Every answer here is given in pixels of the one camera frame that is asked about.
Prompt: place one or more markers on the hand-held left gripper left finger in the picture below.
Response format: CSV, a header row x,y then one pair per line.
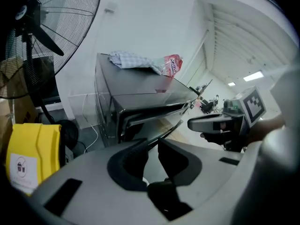
x,y
93,184

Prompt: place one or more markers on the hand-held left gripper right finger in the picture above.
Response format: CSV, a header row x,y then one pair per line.
x,y
211,172

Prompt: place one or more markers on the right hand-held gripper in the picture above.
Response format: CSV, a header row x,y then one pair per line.
x,y
254,104

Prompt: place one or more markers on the person's right forearm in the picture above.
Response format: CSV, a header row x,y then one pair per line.
x,y
264,129

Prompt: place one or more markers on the red detergent bag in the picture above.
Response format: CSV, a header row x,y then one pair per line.
x,y
172,65

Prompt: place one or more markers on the person's right hand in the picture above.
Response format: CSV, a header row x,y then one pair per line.
x,y
214,137

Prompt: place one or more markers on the cluttered workbench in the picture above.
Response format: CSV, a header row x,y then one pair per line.
x,y
206,99

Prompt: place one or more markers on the rectangular ceiling light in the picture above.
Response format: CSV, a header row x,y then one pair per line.
x,y
231,84
252,76

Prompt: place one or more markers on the black washing machine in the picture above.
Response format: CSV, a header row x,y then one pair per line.
x,y
136,85

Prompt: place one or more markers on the checked cloth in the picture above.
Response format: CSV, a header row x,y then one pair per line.
x,y
131,61

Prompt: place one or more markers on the cardboard box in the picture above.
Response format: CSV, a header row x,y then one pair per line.
x,y
18,107

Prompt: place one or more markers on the black screen panel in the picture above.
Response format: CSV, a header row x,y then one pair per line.
x,y
47,83

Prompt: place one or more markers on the white wall socket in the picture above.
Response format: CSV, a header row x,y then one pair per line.
x,y
110,7

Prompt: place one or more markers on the black pedestal fan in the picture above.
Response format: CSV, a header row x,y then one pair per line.
x,y
39,34

